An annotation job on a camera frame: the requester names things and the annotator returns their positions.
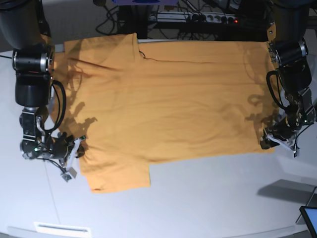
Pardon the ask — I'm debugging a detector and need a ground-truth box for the white power strip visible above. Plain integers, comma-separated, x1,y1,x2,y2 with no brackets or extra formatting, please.
149,11,239,24

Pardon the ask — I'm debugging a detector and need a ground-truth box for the orange yellow T-shirt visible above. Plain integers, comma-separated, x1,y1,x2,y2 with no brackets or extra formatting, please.
54,34,278,193

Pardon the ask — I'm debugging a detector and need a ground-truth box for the grey tablet stand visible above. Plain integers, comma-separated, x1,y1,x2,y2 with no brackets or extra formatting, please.
296,186,317,225

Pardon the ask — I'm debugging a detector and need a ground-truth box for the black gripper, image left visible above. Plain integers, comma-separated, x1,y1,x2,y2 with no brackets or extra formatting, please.
37,133,85,164

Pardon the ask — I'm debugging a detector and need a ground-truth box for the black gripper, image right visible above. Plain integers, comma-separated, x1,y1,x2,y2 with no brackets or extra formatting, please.
260,116,302,150

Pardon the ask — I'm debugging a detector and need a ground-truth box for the tablet screen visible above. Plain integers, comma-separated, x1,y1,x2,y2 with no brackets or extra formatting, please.
306,208,317,238

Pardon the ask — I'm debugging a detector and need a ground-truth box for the black robot arm, image left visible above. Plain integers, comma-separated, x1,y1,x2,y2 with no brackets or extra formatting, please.
0,0,85,167

